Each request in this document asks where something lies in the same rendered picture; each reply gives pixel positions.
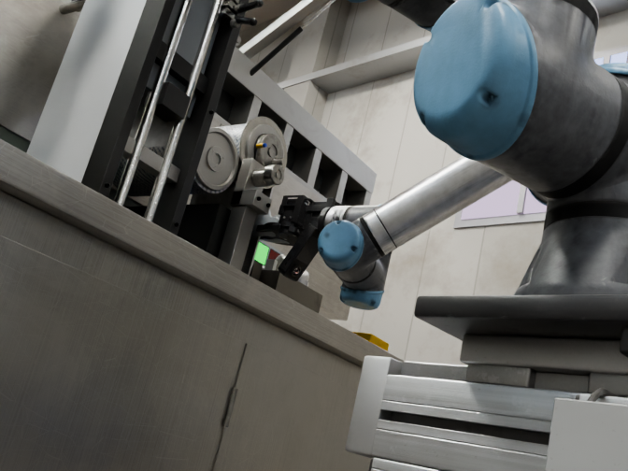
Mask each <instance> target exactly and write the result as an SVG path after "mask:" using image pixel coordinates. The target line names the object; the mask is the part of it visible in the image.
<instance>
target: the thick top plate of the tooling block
mask: <svg viewBox="0 0 628 471"><path fill-rule="evenodd" d="M259 281H261V282H262V283H263V284H265V285H267V286H269V287H271V288H272V289H274V290H276V291H278V292H280V293H282V294H284V295H286V296H288V297H290V298H291V299H292V300H294V301H296V302H298V303H300V304H301V305H303V306H305V307H308V308H309V309H311V310H313V311H315V312H317V313H319V311H320V307H321V300H322V295H321V294H320V293H317V292H315V291H314V290H312V289H310V288H309V287H308V286H306V285H305V284H303V283H301V282H299V281H298V280H297V281H293V280H291V279H289V278H286V277H284V276H283V275H282V274H281V273H280V272H279V271H278V270H262V272H261V275H260V278H259Z"/></svg>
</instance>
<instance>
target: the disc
mask: <svg viewBox="0 0 628 471"><path fill-rule="evenodd" d="M260 124H267V125H270V126H272V127H273V128H274V129H275V130H276V131H277V132H278V134H279V136H280V138H281V141H282V144H283V149H284V160H285V165H283V166H282V169H283V171H285V168H286V163H287V148H286V143H285V139H284V136H283V134H282V132H281V131H280V129H279V128H278V126H277V125H276V124H275V123H274V122H273V121H272V120H270V119H269V118H267V117H256V118H253V119H252V120H250V121H249V122H248V123H247V124H246V126H245V127H244V129H243V131H242V134H241V137H240V141H239V158H240V163H241V164H242V162H243V159H247V154H246V147H247V141H248V137H249V135H250V132H251V131H252V129H253V128H254V127H256V126H258V125H260Z"/></svg>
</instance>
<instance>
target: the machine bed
mask: <svg viewBox="0 0 628 471"><path fill-rule="evenodd" d="M0 191H2V192H4V193H7V194H9V195H11V196H13V197H15V198H17V199H19V200H21V201H23V202H25V203H27V204H29V205H31V206H33V207H36V208H38V209H40V210H42V211H44V212H46V213H48V214H50V215H51V216H53V217H55V218H57V219H59V220H61V221H64V222H66V223H68V224H71V225H73V226H75V227H77V228H79V229H80V230H82V231H84V232H86V233H88V234H90V235H92V236H95V237H97V238H99V239H101V240H103V241H105V242H107V243H108V244H110V245H112V246H114V247H116V248H119V249H121V250H124V251H126V252H128V253H130V254H132V255H134V256H135V257H137V258H139V259H141V260H143V261H145V262H147V263H149V264H152V265H154V266H156V267H158V268H160V269H162V270H164V271H166V272H168V273H170V274H172V275H174V276H176V277H178V278H181V279H183V280H185V281H187V282H189V283H191V284H192V285H194V286H196V287H198V288H200V289H202V290H204V291H206V292H208V293H212V294H214V295H216V296H218V297H220V298H221V299H223V300H225V301H227V302H229V303H231V304H233V305H235V306H237V307H240V308H242V309H244V310H246V311H248V312H249V313H251V314H253V315H255V316H258V317H260V318H262V319H264V320H266V321H269V322H271V323H273V324H275V325H276V326H278V327H280V328H282V329H284V330H286V331H288V332H290V333H292V334H294V335H297V336H299V337H301V338H304V339H305V340H307V341H309V342H311V343H313V344H315V345H317V346H319V347H321V348H323V349H325V350H328V351H330V352H332V353H333V354H335V355H337V356H339V357H341V358H343V359H345V360H347V361H349V362H352V363H354V364H357V365H359V366H360V367H363V364H364V357H365V356H380V357H391V358H394V359H395V360H397V361H399V362H403V361H404V360H402V359H400V358H398V357H396V356H394V355H393V354H391V353H389V352H388V351H386V350H384V349H382V348H380V347H378V346H376V345H375V344H373V343H371V342H369V341H367V340H366V339H364V338H362V337H360V336H358V335H356V334H354V333H353V332H351V331H349V330H348V329H346V328H344V327H342V326H340V325H338V324H337V323H335V322H333V321H330V320H329V319H327V318H325V317H323V316H322V315H320V314H319V313H317V312H315V311H313V310H311V309H309V308H308V307H305V306H303V305H301V304H300V303H298V302H296V301H294V300H292V299H291V298H290V297H288V296H286V295H284V294H282V293H280V292H278V291H276V290H274V289H272V288H271V287H269V286H267V285H265V284H263V283H262V282H261V281H259V280H257V279H255V278H253V277H251V276H249V275H247V274H245V273H244V272H242V271H240V270H238V269H236V268H234V267H233V266H231V265H229V264H227V263H226V262H224V261H222V260H220V259H218V258H216V257H215V256H213V255H211V254H209V253H207V252H206V251H204V250H201V249H199V248H197V247H196V246H195V245H193V244H191V243H189V242H187V241H186V240H184V239H182V238H180V237H178V236H177V235H174V234H172V233H170V232H168V231H167V230H165V229H164V228H162V227H160V226H159V225H157V224H155V223H153V222H151V221H149V220H147V219H145V218H143V217H141V216H140V215H138V214H136V213H134V212H133V211H131V210H130V209H128V208H126V207H123V206H122V205H120V204H118V203H116V202H114V201H112V200H111V199H109V198H107V197H105V196H104V195H102V194H101V193H98V192H96V191H94V190H93V189H91V188H89V187H87V186H85V185H83V184H82V183H80V182H78V181H76V180H74V179H73V178H70V177H69V176H67V175H65V174H64V173H62V172H60V171H58V170H56V169H55V168H53V167H51V166H49V165H47V164H45V163H43V162H41V161H39V160H38V159H37V158H35V157H33V156H31V155H29V154H27V153H26V152H24V151H22V150H19V149H18V148H16V147H14V146H12V145H10V144H8V143H7V142H6V141H4V140H2V139H0Z"/></svg>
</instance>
